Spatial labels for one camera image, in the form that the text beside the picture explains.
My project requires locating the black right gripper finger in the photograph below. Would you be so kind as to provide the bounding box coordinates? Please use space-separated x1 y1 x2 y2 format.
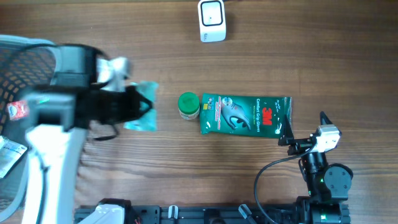
281 115 294 139
320 111 332 125

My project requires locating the teal white pack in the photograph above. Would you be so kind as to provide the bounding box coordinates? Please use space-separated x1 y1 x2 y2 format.
124 81 159 131

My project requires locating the white blue pouch pack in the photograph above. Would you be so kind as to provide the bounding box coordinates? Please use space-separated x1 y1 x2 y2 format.
0 136 27 179

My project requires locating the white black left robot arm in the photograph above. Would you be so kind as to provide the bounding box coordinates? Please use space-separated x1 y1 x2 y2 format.
22 44 152 223

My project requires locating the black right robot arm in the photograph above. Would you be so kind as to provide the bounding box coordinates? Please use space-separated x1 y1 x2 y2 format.
278 112 353 224

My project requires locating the white barcode scanner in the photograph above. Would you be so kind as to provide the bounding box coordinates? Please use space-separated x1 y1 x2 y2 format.
197 0 226 43

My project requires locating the green lid jar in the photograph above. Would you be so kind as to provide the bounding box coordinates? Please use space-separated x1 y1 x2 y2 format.
178 92 200 120

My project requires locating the green 3M gloves package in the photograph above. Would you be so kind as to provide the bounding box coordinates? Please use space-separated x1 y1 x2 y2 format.
200 93 292 139

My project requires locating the red tissue pack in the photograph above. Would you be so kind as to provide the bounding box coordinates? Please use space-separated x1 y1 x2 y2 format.
7 100 29 121

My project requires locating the grey plastic mesh basket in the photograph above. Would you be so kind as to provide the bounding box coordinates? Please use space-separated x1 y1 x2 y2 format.
1 35 58 222

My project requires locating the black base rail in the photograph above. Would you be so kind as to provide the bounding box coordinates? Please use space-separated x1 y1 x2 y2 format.
73 205 298 224

